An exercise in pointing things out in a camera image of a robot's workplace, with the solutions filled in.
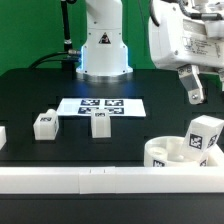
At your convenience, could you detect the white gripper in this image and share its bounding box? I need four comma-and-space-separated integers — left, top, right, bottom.
148, 0, 224, 105

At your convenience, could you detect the white round stool seat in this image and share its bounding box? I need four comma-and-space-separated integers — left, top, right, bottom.
144, 136, 218, 167

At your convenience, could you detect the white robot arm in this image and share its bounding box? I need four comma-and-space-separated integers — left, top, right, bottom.
77, 0, 224, 104

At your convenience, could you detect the white marker sheet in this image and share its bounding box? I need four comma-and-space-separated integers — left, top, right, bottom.
57, 98, 146, 117

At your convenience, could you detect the white front fence bar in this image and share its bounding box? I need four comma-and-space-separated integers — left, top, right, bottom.
0, 167, 224, 194

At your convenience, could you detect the white left fence piece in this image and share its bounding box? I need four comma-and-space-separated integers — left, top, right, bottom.
0, 126, 6, 150

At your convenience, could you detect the black cable bundle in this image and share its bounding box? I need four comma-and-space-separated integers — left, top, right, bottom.
28, 49, 82, 70

